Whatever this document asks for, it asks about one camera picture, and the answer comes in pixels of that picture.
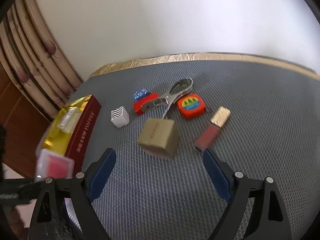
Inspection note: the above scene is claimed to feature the clear case with red pad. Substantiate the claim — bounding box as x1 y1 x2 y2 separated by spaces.
35 148 74 181

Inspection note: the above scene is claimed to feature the lipstick with gold cap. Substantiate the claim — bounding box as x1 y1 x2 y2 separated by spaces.
195 106 231 152

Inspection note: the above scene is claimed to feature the black white zigzag cube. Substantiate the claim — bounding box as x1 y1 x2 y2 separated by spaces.
111 106 130 128

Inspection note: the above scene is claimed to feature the tan cardboard cube box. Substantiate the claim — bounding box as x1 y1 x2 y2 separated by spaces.
137 118 180 158

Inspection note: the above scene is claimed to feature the orange tape measure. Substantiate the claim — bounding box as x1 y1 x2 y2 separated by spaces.
177 94 206 120

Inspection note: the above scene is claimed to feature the silver metal multi-tool opener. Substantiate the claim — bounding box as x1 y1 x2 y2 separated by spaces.
141 77 194 118

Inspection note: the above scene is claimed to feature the red gold toffee tin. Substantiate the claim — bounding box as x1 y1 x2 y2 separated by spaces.
36 94 101 174

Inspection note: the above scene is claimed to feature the clear labelled plastic box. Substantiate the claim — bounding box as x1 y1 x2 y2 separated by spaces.
57 107 82 134

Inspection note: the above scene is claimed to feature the beige floral curtain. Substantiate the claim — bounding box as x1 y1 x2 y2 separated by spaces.
1 0 82 120

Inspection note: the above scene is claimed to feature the red rectangular block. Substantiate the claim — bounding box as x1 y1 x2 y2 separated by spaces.
133 92 158 115

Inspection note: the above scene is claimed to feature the grey honeycomb table mat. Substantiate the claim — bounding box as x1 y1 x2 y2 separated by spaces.
71 60 319 239

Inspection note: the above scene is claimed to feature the blue patterned small cube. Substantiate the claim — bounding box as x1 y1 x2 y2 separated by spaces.
133 88 152 102

